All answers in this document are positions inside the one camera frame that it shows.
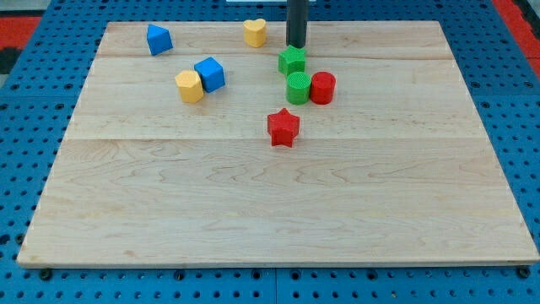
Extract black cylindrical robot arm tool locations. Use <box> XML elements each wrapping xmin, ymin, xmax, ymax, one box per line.
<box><xmin>286</xmin><ymin>0</ymin><xmax>309</xmax><ymax>48</ymax></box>

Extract blue cube block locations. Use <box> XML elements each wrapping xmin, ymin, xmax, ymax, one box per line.
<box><xmin>194</xmin><ymin>57</ymin><xmax>225</xmax><ymax>93</ymax></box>

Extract red star block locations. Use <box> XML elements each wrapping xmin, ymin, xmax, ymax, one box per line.
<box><xmin>267</xmin><ymin>108</ymin><xmax>300</xmax><ymax>148</ymax></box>

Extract green cylinder block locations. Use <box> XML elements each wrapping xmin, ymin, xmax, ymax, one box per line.
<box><xmin>286</xmin><ymin>72</ymin><xmax>311</xmax><ymax>105</ymax></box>

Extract red cylinder block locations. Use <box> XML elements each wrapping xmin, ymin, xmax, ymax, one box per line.
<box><xmin>310</xmin><ymin>71</ymin><xmax>336</xmax><ymax>105</ymax></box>

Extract light wooden board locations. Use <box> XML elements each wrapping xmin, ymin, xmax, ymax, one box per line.
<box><xmin>17</xmin><ymin>21</ymin><xmax>539</xmax><ymax>269</ymax></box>

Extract green star block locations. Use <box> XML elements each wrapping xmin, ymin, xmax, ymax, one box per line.
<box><xmin>278</xmin><ymin>46</ymin><xmax>306</xmax><ymax>76</ymax></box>

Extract yellow hexagonal block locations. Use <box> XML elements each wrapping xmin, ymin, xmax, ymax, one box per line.
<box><xmin>175</xmin><ymin>70</ymin><xmax>204</xmax><ymax>103</ymax></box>

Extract yellow heart block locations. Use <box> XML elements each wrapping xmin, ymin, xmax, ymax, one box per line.
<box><xmin>243</xmin><ymin>19</ymin><xmax>267</xmax><ymax>48</ymax></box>

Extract blue triangular prism block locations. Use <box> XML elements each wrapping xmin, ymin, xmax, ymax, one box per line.
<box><xmin>146</xmin><ymin>24</ymin><xmax>173</xmax><ymax>56</ymax></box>

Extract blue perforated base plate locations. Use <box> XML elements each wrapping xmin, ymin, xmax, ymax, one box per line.
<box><xmin>1</xmin><ymin>0</ymin><xmax>539</xmax><ymax>303</ymax></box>

